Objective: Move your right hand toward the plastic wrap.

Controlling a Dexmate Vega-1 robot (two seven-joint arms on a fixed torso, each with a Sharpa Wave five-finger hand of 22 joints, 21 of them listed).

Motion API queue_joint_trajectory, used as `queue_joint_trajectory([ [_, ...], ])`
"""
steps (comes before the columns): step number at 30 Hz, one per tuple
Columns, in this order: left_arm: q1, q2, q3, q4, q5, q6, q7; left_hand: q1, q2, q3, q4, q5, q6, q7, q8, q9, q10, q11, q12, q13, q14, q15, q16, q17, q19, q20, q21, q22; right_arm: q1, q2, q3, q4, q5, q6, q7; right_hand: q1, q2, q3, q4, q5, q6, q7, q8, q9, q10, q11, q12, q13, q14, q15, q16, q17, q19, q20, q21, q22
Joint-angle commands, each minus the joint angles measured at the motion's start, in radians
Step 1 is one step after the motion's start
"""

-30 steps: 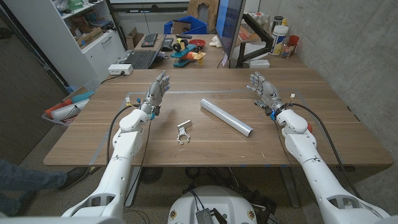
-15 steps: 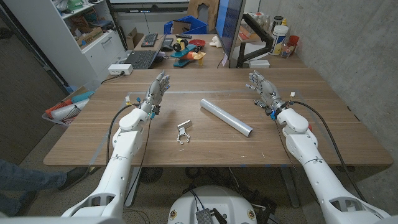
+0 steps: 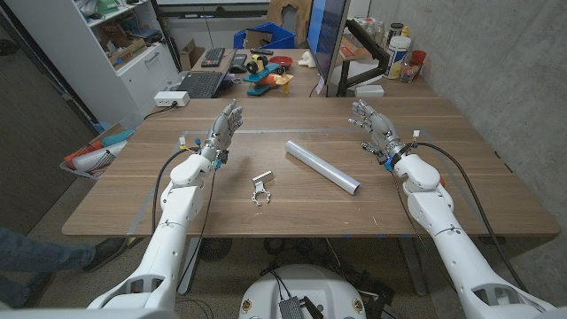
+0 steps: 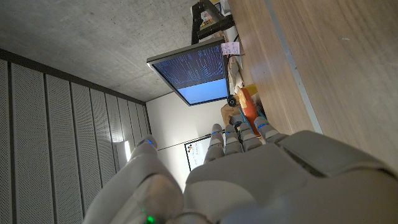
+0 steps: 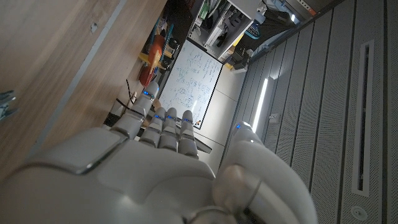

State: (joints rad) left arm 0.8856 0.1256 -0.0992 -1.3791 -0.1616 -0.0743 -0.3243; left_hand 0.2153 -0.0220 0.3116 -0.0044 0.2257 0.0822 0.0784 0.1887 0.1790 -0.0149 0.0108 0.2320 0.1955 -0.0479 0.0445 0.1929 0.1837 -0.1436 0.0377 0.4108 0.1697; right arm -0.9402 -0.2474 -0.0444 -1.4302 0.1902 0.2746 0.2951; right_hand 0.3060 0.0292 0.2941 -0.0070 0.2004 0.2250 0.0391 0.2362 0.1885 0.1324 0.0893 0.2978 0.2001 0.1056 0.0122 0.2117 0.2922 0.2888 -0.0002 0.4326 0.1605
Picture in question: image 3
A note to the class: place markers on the flat computer monitor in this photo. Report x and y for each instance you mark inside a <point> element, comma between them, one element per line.
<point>325,35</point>

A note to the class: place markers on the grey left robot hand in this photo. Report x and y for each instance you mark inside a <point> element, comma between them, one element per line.
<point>223,128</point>

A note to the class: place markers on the colourful toy airplane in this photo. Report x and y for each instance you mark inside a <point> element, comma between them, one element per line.
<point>266,77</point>

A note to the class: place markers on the black remote control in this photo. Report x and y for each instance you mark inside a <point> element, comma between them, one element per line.
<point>261,51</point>

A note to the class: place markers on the yellow bottle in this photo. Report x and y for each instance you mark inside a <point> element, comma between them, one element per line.
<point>405,32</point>

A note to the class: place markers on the white power strip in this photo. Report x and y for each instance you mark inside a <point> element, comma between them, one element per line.
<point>172,98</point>

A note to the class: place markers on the clear glass jar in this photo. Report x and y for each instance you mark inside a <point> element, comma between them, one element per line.
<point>408,72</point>

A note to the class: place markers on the small metal clamp bracket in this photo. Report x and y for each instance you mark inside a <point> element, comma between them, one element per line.
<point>261,179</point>

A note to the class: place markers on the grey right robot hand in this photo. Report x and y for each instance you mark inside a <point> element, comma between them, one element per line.
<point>381,126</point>

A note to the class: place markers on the black floor fan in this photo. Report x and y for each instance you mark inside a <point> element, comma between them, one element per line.
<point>215,249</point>

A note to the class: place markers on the red bowl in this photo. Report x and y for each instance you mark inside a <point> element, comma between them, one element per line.
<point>281,60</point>

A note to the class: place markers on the white shelf cabinet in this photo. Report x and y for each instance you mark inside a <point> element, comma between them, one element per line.
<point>88,66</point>

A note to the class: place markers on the small white box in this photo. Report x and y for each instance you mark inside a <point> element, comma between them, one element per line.
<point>369,91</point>

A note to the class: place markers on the cardboard box on shelf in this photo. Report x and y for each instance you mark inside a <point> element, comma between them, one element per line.
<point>128,52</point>

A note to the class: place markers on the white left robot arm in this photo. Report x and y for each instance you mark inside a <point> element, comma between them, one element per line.
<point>170,235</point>

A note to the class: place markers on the dark bottle with black lid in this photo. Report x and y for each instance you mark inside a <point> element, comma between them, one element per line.
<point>395,31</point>

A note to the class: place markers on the black computer mouse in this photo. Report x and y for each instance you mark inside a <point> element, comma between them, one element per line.
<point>238,69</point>

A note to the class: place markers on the person's dark shoe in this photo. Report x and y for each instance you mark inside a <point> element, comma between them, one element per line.
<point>106,252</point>

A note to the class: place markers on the black laptop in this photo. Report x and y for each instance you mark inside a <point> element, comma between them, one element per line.
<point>201,84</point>

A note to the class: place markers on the white labelled canister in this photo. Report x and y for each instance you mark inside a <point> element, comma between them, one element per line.
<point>396,57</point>

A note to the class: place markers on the red cup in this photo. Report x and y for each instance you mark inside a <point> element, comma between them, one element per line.
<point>418,56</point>

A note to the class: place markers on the black keyboard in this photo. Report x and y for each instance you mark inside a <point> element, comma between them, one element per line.
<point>213,57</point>

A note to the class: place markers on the pink sticky note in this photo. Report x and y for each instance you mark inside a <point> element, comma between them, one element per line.
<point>320,86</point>

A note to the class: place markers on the person's blue jeans leg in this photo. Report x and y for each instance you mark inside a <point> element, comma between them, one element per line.
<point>40,257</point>

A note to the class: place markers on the open cardboard box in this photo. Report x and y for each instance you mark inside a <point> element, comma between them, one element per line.
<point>189,55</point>

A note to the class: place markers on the grey table leg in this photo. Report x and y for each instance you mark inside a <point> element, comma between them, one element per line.
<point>413,266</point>
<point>191,266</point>

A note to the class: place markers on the blue plastic bin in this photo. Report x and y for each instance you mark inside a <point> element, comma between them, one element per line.
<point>279,35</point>

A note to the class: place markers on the floor bin of rolls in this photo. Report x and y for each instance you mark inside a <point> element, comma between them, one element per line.
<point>97,157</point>

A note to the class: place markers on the white robot torso base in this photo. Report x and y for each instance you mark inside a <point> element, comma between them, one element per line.
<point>305,288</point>

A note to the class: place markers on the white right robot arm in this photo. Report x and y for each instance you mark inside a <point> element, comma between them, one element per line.
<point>456,248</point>

